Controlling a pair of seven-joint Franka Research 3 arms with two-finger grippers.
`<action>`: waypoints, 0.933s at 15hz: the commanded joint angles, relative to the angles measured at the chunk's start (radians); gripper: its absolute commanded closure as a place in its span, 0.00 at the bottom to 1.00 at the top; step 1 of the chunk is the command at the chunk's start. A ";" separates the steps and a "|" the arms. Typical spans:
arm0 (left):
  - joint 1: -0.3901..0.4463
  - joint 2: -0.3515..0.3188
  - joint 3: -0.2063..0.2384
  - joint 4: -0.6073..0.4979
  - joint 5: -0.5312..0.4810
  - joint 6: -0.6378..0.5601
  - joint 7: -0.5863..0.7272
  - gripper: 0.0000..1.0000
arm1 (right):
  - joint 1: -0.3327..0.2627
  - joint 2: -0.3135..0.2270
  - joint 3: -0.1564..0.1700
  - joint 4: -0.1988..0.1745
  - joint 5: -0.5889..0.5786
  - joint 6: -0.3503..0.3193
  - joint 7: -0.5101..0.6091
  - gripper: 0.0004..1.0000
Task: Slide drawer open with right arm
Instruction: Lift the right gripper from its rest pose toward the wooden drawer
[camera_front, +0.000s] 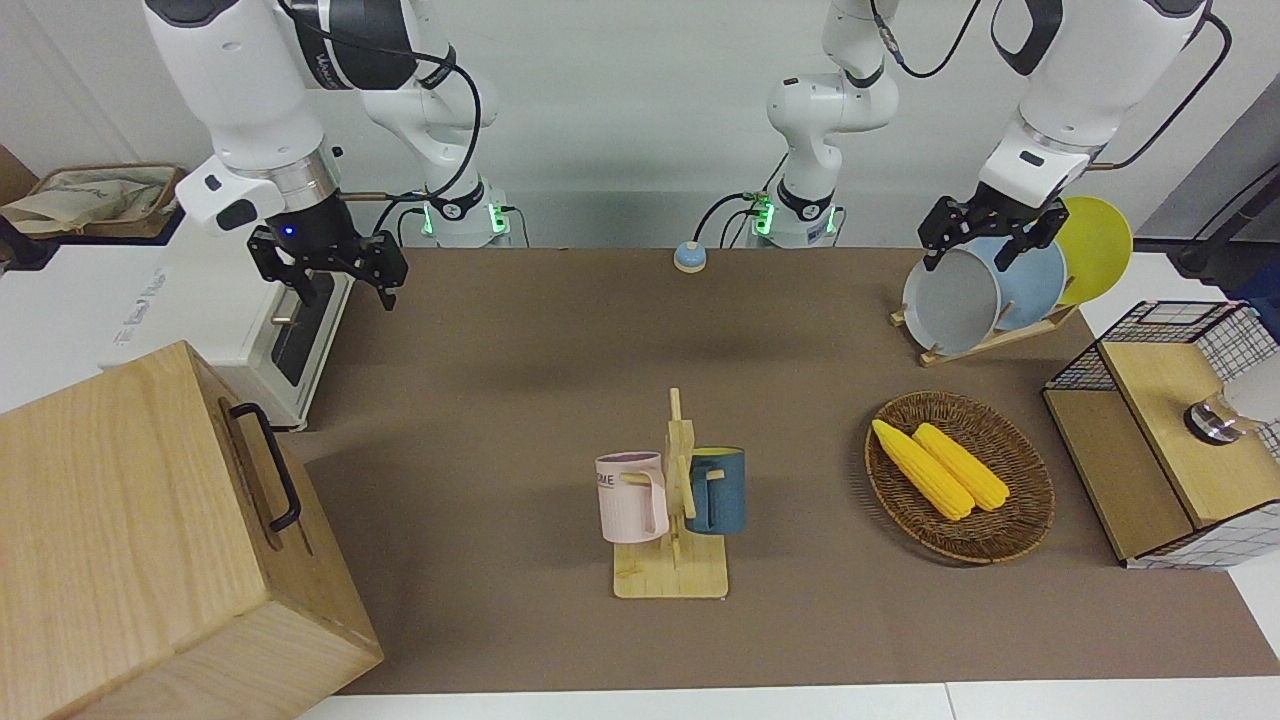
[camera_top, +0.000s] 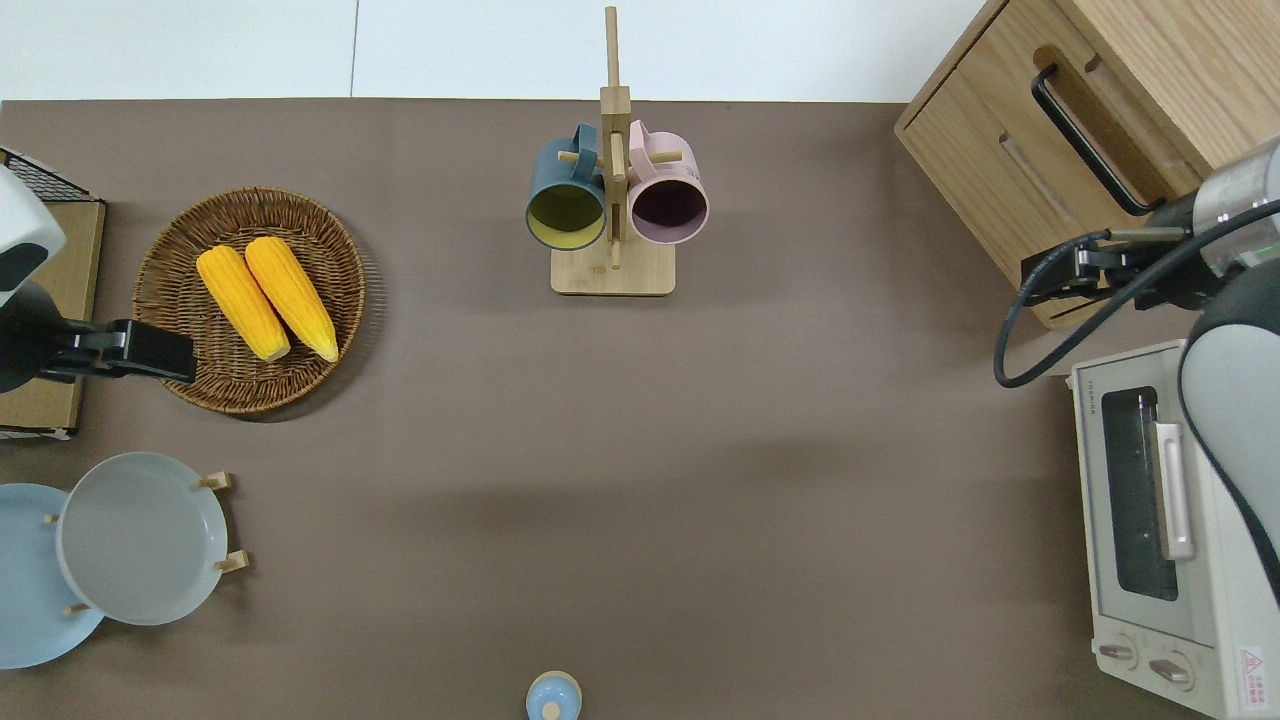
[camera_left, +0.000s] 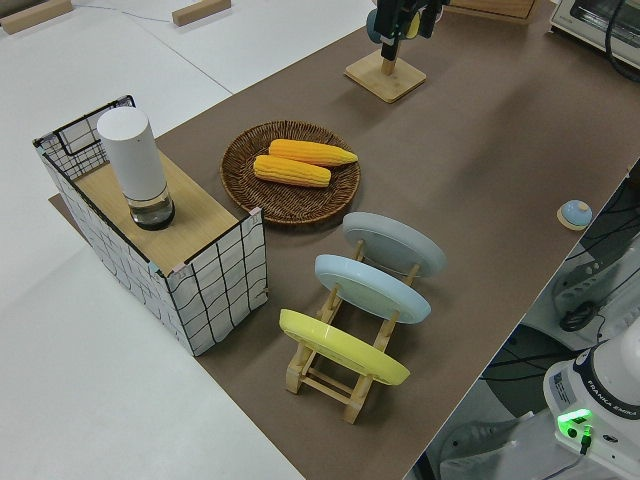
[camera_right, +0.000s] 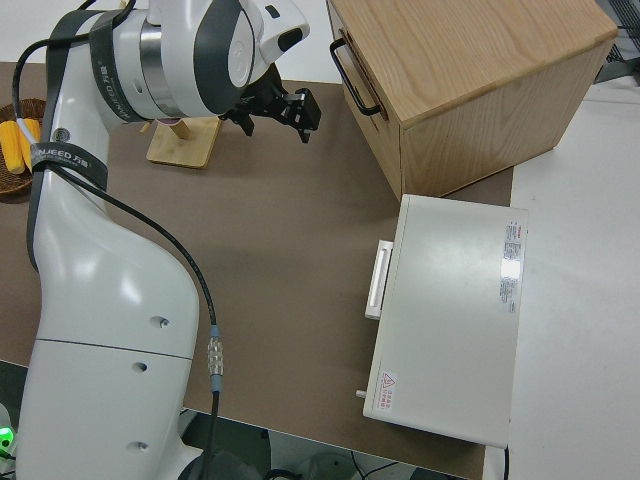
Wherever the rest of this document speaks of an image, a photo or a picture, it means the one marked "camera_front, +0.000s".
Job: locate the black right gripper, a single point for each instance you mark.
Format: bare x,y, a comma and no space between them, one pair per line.
312,232

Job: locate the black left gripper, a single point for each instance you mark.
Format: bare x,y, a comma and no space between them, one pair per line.
1003,215

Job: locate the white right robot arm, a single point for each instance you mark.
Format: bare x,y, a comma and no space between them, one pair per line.
240,80

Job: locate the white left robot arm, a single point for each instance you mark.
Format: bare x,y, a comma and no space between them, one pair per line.
1090,80

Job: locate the light blue plate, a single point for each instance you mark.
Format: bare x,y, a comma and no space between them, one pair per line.
1035,290

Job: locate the grey plate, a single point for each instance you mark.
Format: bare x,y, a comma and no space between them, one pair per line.
950,300

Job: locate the yellow plate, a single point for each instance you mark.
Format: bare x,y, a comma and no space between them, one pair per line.
1100,245

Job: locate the wooden dish rack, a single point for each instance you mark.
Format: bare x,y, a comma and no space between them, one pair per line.
960,352

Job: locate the white toaster oven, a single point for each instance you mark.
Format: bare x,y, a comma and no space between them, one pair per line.
200,300

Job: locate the brown tray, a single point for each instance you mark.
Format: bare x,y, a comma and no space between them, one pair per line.
120,228

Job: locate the brown table mat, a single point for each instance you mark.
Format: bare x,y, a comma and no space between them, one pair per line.
500,400

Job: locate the yellow corn cob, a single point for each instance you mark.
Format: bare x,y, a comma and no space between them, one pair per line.
925,472
965,467

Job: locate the beige cloth bag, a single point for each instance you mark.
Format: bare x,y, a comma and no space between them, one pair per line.
80,195

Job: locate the clear glass jar metal lid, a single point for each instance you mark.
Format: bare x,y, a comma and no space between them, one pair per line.
1210,420

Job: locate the brown wicker basket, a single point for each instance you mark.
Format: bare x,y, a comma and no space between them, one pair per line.
1010,520

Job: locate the small blue round button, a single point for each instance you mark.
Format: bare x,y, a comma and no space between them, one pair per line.
690,258

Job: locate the light wooden cabinet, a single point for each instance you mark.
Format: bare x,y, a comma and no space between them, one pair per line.
120,520

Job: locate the pink mug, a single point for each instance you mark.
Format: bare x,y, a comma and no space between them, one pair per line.
625,500

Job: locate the blue mug yellow inside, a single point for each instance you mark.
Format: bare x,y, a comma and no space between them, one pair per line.
722,495

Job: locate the wooden mug rack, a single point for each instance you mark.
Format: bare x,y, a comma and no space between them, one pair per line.
670,578

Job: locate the black camera stand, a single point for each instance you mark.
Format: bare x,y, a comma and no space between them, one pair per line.
1225,225

